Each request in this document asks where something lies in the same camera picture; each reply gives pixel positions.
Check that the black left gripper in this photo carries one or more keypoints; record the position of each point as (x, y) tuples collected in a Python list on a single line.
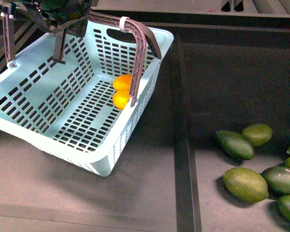
[(62, 12)]

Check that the light blue plastic basket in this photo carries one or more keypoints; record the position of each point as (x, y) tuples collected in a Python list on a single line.
[(66, 109)]

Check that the yellow lemon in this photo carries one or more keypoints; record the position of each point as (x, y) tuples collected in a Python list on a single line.
[(122, 82)]

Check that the orange yellow mango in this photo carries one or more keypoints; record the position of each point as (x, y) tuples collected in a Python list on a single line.
[(121, 98)]

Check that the dark green mango upper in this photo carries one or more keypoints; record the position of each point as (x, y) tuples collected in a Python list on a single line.
[(235, 145)]

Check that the dark green mango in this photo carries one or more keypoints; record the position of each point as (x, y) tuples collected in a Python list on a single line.
[(235, 145), (278, 179)]

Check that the dark green mango right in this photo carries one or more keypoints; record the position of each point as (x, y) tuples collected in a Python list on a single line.
[(278, 179)]

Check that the white zip tie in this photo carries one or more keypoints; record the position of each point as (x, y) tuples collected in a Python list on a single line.
[(122, 22)]

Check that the green lime upper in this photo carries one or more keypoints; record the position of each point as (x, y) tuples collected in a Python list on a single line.
[(257, 134)]

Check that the green lime front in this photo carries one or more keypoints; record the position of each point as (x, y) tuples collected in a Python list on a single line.
[(246, 184)]

